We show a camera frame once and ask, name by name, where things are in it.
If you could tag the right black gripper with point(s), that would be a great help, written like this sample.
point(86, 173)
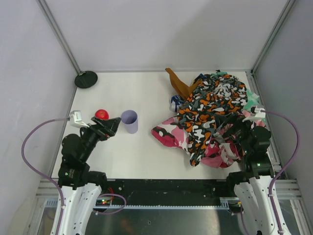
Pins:
point(234, 127)

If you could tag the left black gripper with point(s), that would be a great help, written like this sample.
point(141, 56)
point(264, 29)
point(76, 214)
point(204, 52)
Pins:
point(100, 129)

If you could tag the orange camouflage cloth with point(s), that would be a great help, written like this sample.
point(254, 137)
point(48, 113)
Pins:
point(215, 94)

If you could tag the brown cloth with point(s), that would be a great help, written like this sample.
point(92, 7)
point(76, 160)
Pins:
point(180, 87)

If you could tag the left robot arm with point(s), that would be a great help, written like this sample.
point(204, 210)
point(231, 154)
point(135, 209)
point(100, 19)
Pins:
point(79, 186)

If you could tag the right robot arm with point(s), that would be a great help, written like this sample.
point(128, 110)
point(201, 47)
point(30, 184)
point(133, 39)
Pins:
point(260, 211)

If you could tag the pink camouflage cloth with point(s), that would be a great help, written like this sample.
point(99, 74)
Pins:
point(217, 155)

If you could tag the mint green cloth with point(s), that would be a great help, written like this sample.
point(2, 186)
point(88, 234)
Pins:
point(252, 98)

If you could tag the blue white patterned cloth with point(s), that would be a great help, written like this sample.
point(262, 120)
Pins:
point(176, 103)

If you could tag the lavender plastic cup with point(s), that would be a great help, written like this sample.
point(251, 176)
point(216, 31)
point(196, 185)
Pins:
point(130, 120)

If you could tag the red apple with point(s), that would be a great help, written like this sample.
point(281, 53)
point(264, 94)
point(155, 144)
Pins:
point(102, 114)

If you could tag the black round disc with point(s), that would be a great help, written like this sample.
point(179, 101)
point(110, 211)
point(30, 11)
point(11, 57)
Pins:
point(86, 79)

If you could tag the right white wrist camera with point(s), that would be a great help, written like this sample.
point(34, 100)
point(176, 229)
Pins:
point(254, 114)

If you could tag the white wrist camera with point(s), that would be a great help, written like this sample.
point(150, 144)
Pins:
point(254, 114)
point(75, 119)

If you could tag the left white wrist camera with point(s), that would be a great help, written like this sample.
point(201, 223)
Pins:
point(75, 119)

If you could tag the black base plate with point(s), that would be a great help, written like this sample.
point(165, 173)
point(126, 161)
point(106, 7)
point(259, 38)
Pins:
point(171, 193)

